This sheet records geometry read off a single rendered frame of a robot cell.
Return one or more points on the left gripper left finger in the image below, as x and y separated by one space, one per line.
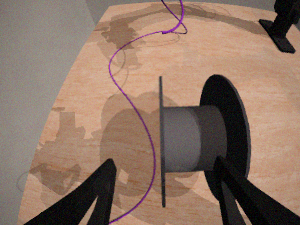
71 209

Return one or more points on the black and grey cable reel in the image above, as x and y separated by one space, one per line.
191 137

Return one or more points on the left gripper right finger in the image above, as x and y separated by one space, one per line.
259 207

